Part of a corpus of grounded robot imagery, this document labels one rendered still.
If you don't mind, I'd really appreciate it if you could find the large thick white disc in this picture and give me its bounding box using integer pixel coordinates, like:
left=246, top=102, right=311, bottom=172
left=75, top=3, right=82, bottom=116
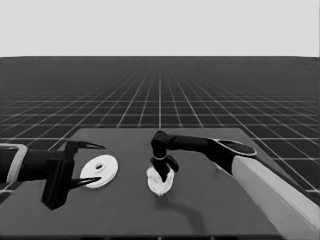
left=79, top=154, right=119, bottom=190

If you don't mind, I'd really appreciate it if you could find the white round carrier with pins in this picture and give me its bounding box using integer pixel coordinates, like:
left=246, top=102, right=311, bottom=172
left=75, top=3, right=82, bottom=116
left=146, top=166, right=175, bottom=197

